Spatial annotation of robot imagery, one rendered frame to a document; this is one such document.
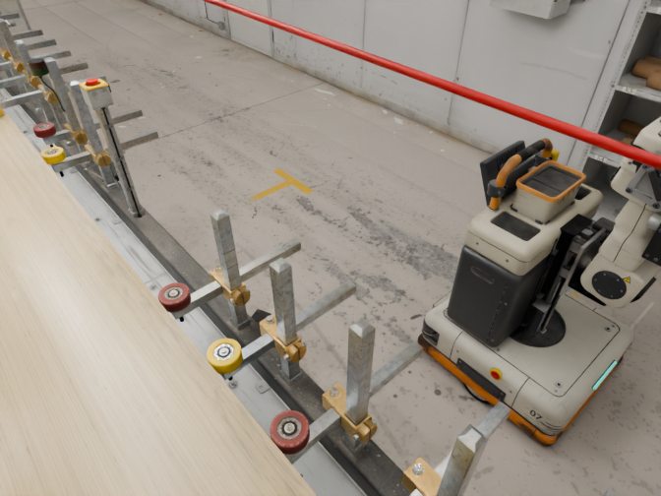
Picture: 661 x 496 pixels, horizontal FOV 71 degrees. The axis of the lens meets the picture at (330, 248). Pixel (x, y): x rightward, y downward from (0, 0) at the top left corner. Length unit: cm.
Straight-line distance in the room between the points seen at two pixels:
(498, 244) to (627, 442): 104
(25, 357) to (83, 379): 17
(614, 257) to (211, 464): 129
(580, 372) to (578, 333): 20
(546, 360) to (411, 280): 87
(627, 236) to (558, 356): 62
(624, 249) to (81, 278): 158
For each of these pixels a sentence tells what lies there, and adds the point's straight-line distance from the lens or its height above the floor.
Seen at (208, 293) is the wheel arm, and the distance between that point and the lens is 134.
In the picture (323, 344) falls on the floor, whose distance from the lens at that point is 226.
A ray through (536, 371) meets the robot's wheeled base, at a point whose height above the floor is 28.
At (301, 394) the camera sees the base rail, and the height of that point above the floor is 70.
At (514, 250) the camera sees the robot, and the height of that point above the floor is 79.
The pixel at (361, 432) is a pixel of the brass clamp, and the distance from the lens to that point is 110.
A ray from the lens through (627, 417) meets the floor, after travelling 239.
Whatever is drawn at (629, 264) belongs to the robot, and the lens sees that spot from 168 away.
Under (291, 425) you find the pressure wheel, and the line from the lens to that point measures 101.
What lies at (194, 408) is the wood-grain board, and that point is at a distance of 107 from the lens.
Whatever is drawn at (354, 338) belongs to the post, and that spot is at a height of 112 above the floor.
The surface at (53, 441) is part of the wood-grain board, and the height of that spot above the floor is 90.
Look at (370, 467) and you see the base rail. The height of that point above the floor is 70.
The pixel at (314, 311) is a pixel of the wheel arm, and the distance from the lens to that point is 125.
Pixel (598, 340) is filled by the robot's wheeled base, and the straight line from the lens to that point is 220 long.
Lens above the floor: 180
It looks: 41 degrees down
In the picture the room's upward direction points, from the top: straight up
